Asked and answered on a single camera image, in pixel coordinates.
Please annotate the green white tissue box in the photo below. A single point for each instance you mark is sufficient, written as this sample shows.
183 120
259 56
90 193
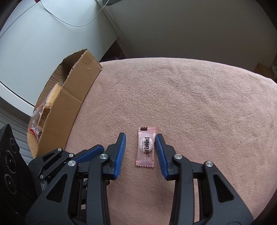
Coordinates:
274 70

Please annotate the pink white candy packet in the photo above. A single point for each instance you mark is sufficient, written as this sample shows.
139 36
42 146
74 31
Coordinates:
146 150

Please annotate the open cardboard box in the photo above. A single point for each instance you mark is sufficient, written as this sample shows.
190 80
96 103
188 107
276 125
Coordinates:
76 73

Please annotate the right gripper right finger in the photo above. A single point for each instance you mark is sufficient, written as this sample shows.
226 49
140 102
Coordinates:
202 194

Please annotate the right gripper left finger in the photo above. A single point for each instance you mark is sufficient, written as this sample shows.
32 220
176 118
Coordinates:
100 171

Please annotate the packaged sliced bread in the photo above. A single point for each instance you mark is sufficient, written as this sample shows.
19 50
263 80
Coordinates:
53 95

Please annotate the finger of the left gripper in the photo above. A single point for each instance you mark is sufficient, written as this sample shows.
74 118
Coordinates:
48 165
89 154

